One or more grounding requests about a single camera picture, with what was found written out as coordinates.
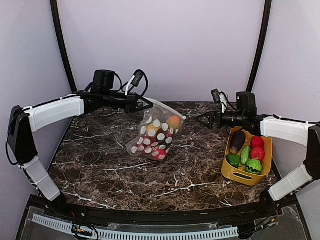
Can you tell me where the left black frame post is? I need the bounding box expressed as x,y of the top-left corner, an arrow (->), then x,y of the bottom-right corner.
49,0 -> 78,92

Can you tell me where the red fake apple upper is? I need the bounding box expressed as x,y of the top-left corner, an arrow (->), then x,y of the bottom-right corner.
250,136 -> 265,149

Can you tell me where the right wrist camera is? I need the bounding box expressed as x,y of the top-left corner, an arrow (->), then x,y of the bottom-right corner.
211,88 -> 228,113

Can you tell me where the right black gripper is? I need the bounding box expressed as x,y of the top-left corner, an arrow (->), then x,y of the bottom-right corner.
195,107 -> 246,130

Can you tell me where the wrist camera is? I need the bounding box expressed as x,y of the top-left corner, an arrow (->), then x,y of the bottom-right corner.
211,88 -> 228,113
125,69 -> 145,95

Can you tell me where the purple fake eggplant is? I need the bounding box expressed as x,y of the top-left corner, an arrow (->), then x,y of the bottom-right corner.
229,130 -> 246,154

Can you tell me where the yellow plastic basket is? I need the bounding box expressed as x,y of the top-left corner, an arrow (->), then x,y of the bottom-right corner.
221,127 -> 273,187

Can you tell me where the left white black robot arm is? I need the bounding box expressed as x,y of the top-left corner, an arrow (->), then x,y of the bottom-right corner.
5,69 -> 154,218

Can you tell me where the green fake watermelon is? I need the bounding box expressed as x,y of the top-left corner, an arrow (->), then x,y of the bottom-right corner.
245,159 -> 263,175

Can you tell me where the black front rail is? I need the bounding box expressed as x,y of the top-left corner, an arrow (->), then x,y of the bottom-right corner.
29,193 -> 298,227

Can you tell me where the clear polka dot zip bag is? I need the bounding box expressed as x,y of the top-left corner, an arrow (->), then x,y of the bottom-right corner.
126,98 -> 187,160

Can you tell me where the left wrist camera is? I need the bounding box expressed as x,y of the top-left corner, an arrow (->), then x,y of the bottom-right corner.
125,69 -> 145,95

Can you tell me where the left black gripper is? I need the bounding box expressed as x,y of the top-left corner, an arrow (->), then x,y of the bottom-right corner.
102,89 -> 154,113

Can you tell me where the orange fake fruit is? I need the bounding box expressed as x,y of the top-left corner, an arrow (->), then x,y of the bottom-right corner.
166,115 -> 181,130

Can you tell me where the green fake bitter gourd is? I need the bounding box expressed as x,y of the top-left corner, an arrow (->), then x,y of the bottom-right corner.
240,145 -> 251,165

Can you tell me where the red fake apple in bag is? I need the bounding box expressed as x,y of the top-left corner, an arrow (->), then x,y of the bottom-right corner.
150,147 -> 167,161

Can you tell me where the white slotted cable duct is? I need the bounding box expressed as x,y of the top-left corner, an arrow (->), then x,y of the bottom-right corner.
32,213 -> 240,240

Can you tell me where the yellow fake lemon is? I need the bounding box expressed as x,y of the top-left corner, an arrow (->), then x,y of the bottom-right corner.
146,124 -> 159,138

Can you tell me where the green fake bell pepper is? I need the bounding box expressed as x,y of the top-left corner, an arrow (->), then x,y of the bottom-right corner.
226,153 -> 241,169

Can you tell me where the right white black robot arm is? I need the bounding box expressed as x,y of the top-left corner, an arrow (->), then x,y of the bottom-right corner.
195,89 -> 320,217

